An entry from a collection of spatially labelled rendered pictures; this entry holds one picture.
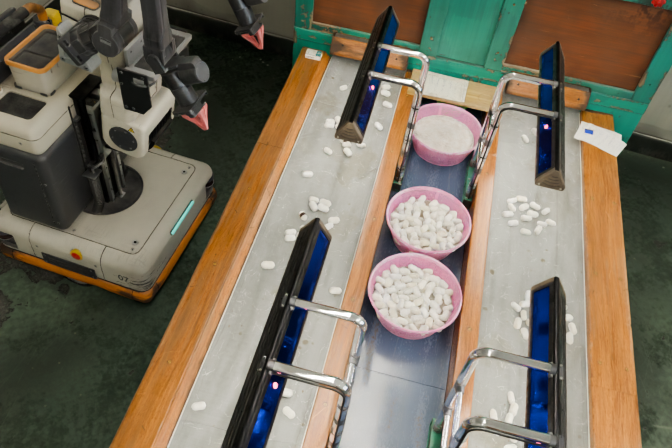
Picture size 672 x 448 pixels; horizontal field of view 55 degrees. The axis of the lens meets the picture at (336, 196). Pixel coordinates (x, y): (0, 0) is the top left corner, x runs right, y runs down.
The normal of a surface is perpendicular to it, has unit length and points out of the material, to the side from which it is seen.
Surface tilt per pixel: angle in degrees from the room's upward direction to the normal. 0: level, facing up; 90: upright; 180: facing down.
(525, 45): 90
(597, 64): 90
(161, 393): 0
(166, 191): 0
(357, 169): 0
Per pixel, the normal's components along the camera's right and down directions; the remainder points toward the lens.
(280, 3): -0.30, 0.69
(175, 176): 0.09, -0.67
